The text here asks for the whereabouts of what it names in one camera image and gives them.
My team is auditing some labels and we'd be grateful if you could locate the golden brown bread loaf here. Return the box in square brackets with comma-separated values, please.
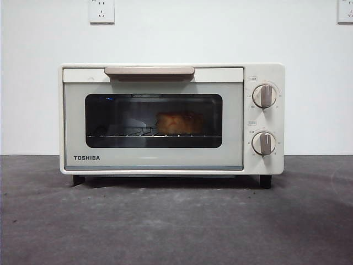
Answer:
[155, 110, 205, 135]

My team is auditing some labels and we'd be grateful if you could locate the glass oven door with handle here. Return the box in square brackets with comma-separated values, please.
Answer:
[63, 66, 244, 171]

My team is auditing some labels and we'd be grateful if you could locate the cream toaster oven housing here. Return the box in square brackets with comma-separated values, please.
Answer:
[58, 62, 285, 189]

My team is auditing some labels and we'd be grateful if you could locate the cream timer knob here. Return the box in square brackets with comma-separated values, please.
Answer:
[251, 130, 277, 156]

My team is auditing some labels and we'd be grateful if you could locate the cream temperature knob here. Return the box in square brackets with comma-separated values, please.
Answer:
[252, 83, 279, 109]

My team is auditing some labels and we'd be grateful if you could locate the metal wire oven rack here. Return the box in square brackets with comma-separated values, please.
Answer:
[87, 125, 222, 138]

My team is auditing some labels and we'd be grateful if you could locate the white wall socket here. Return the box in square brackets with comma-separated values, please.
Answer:
[337, 0, 353, 24]
[88, 0, 115, 24]

